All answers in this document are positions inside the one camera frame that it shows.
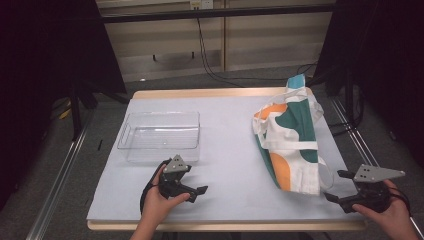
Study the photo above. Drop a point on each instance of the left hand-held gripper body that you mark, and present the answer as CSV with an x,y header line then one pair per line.
x,y
174,166

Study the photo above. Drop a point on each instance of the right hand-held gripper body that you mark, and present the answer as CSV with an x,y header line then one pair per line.
x,y
373,173

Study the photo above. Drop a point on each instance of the clear plastic bin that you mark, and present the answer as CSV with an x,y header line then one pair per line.
x,y
160,136

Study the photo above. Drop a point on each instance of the white green orange tote bag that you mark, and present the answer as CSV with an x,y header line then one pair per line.
x,y
295,133

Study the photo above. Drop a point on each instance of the person's left hand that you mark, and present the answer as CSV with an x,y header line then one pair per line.
x,y
156,206

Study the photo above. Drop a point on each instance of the person's right hand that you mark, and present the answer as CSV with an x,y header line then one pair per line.
x,y
396,216

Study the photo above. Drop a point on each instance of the black metal stand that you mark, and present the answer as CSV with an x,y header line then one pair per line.
x,y
76,110
349,100

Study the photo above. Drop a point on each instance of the black curtain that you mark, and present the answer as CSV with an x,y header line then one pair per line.
x,y
50,66
383,66

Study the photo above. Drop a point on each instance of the black horizontal bar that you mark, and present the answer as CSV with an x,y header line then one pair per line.
x,y
216,14

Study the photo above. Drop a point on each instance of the aluminium floor rail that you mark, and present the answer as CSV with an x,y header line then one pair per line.
x,y
360,143
56,186

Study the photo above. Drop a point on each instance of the small black wall peg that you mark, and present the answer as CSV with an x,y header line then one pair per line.
x,y
192,55
154,57

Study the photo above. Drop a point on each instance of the beige wooden post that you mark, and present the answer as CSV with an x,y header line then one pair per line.
x,y
224,40

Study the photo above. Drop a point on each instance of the white wall socket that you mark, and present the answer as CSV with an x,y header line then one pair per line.
x,y
201,4

